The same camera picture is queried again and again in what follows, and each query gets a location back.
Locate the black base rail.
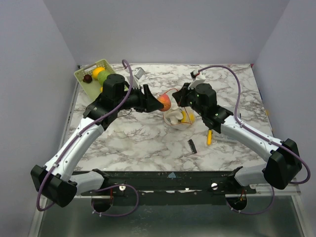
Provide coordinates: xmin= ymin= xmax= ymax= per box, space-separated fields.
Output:
xmin=81 ymin=171 xmax=256 ymax=206

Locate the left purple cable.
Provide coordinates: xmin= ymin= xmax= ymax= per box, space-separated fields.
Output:
xmin=36 ymin=59 xmax=139 ymax=218

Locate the peach toy fruit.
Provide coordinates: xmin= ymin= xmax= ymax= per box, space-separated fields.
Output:
xmin=157 ymin=94 xmax=171 ymax=112

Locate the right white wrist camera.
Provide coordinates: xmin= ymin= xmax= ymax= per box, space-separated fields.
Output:
xmin=188 ymin=70 xmax=206 ymax=89

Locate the clear zip top bag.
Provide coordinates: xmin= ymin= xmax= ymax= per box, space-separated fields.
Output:
xmin=158 ymin=88 xmax=196 ymax=130

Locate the clear plastic screw box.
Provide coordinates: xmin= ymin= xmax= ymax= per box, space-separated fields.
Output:
xmin=214 ymin=134 xmax=237 ymax=143

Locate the yellow toy lemon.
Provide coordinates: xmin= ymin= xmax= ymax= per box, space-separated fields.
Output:
xmin=181 ymin=110 xmax=196 ymax=124

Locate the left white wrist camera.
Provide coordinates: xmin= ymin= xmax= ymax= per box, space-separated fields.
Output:
xmin=128 ymin=67 xmax=145 ymax=89

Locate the purple cable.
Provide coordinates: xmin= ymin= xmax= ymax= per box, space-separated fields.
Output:
xmin=197 ymin=64 xmax=312 ymax=216
xmin=36 ymin=59 xmax=139 ymax=218

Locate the yellow handle screwdriver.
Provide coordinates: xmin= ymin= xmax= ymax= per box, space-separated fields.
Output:
xmin=207 ymin=130 xmax=212 ymax=146

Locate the orange toy fruit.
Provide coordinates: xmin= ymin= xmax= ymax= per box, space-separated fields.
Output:
xmin=92 ymin=67 xmax=105 ymax=79

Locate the green toy cabbage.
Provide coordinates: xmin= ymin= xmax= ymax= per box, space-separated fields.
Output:
xmin=97 ymin=70 xmax=111 ymax=86

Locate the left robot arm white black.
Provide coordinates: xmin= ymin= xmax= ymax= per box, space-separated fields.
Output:
xmin=31 ymin=74 xmax=163 ymax=207

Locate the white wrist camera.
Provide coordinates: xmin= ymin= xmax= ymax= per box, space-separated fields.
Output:
xmin=128 ymin=67 xmax=145 ymax=89
xmin=188 ymin=70 xmax=206 ymax=89

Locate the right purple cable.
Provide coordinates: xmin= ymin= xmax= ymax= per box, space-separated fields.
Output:
xmin=197 ymin=64 xmax=312 ymax=216

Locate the dark red toy fruit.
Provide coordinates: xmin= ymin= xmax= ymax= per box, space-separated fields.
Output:
xmin=83 ymin=74 xmax=93 ymax=83

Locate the white toy garlic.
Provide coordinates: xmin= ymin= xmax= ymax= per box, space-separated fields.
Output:
xmin=163 ymin=108 xmax=183 ymax=125

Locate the aluminium extrusion rail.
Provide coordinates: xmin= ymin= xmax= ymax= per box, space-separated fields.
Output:
xmin=75 ymin=184 xmax=301 ymax=199

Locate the black bit holder strip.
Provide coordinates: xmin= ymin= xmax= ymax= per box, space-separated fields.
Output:
xmin=188 ymin=139 xmax=197 ymax=154

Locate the green plastic basket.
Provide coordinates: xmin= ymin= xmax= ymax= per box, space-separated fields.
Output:
xmin=74 ymin=59 xmax=115 ymax=101

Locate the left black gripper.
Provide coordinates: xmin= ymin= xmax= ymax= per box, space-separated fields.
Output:
xmin=116 ymin=84 xmax=164 ymax=113

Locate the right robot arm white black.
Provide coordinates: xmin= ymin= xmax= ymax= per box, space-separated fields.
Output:
xmin=172 ymin=83 xmax=302 ymax=194

